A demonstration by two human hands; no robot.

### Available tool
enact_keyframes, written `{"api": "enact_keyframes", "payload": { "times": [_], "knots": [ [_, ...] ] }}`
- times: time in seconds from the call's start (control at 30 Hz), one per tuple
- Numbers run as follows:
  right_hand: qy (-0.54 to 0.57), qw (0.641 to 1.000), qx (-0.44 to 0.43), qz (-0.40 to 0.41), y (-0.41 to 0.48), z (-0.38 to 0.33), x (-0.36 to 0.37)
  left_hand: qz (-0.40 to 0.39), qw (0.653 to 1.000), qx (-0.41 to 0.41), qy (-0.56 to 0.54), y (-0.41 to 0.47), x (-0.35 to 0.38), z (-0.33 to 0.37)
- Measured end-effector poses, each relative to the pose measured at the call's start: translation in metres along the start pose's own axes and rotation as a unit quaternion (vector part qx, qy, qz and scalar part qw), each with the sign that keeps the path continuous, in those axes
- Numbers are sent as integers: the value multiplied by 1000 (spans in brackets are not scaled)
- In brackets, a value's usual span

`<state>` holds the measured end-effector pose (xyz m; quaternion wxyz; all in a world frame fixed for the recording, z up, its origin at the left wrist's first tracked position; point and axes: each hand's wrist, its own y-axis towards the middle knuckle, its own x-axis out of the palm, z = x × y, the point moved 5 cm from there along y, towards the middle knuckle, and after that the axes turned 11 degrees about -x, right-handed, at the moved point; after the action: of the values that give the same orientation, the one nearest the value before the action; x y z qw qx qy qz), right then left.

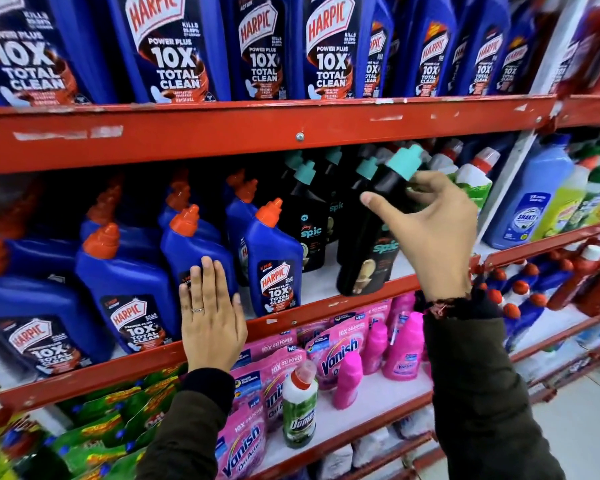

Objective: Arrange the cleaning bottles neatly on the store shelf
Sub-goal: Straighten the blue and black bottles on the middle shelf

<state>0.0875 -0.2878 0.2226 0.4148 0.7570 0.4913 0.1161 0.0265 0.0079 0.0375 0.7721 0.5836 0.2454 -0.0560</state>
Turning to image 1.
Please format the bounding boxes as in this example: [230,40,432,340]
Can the light blue cleaner bottle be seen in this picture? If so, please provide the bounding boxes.
[482,135,576,251]

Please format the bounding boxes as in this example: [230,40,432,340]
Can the white shelf upright post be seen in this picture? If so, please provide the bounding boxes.
[475,0,594,245]

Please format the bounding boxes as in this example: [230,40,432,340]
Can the person's right forearm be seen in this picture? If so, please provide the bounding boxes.
[414,287,567,480]

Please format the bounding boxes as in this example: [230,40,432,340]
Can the pink stain remover bottle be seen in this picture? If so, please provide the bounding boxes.
[362,320,389,376]
[387,293,417,340]
[382,312,425,382]
[332,351,364,411]

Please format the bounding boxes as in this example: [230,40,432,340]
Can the red metal shelf rack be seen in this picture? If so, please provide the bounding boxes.
[472,92,600,405]
[0,95,561,480]

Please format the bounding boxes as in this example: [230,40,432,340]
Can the group of blue orange-capped bottles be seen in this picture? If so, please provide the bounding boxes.
[0,167,305,378]

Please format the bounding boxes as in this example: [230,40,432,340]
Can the black teal-capped cleaner bottle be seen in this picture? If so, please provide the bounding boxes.
[280,151,306,195]
[324,147,346,244]
[336,157,381,268]
[336,144,426,297]
[279,161,329,273]

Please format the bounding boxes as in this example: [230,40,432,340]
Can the green labelled red-capped bottle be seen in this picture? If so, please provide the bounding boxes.
[282,360,320,450]

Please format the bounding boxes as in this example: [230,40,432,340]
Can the yellow-green cleaner bottle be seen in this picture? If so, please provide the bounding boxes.
[530,155,600,241]

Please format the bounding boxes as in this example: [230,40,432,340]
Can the white green red-capped bottle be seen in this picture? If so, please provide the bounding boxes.
[454,147,501,215]
[426,139,464,176]

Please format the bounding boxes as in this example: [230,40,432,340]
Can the green white-capped bottle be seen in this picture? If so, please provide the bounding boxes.
[562,145,600,233]

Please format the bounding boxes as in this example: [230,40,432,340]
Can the pile of green pouches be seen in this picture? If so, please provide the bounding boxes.
[0,362,189,480]

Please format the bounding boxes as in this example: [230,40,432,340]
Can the person's left forearm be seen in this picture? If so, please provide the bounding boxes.
[136,367,236,480]

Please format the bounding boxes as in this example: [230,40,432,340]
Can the person's left hand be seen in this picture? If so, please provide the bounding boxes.
[179,256,249,373]

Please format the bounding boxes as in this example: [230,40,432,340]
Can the row of red bottles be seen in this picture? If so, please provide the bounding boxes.
[550,0,600,96]

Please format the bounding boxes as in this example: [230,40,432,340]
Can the person's right hand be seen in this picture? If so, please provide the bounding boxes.
[360,170,479,302]

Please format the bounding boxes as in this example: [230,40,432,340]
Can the pink stain remover pouch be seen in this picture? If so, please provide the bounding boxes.
[230,345,308,435]
[215,402,269,480]
[247,329,299,361]
[305,317,371,391]

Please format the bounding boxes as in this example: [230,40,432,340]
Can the cluster of small blue bottles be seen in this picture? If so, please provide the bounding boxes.
[484,259,565,353]

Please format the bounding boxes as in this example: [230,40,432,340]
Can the red wrist thread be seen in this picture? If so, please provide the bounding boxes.
[424,295,473,318]

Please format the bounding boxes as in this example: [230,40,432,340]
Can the row of large blue bottles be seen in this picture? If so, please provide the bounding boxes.
[0,0,537,107]

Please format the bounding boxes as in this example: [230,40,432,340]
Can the white plastic packet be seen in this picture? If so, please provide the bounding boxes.
[352,427,392,468]
[320,444,354,480]
[397,405,436,440]

